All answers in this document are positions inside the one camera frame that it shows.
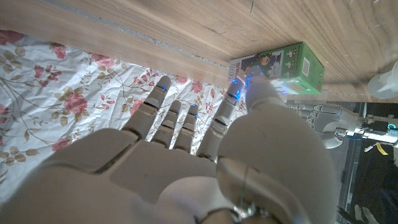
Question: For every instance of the clear plastic syringe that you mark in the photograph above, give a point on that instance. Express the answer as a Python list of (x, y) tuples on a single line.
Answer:
[(382, 85)]

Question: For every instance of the green cartoon print box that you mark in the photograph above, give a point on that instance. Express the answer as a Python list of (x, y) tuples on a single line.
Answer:
[(298, 65)]

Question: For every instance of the floral rose backdrop cloth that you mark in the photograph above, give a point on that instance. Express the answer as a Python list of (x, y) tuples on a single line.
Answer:
[(46, 93)]

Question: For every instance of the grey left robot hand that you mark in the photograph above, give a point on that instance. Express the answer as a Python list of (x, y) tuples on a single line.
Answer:
[(329, 119)]

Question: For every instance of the black and white gloves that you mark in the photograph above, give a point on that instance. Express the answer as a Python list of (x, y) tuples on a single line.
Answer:
[(360, 214)]

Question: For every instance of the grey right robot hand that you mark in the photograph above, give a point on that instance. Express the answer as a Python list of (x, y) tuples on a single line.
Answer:
[(171, 180)]

